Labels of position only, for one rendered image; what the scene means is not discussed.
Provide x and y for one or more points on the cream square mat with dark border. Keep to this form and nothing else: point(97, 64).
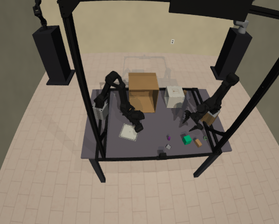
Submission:
point(128, 132)

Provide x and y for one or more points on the green block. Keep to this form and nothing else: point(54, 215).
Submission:
point(186, 139)

